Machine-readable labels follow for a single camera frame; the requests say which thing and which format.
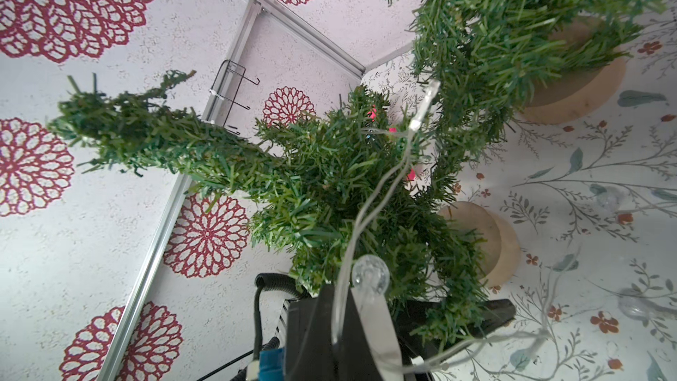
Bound colourful plush toy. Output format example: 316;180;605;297
368;106;417;183

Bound clear string light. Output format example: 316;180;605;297
330;80;677;377

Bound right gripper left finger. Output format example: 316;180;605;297
284;285;370;380

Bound black wire wall rack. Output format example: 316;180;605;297
203;59;260;135

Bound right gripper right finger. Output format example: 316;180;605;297
394;299;516;380

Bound green christmas tree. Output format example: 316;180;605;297
48;70;487;316
386;0;664;205

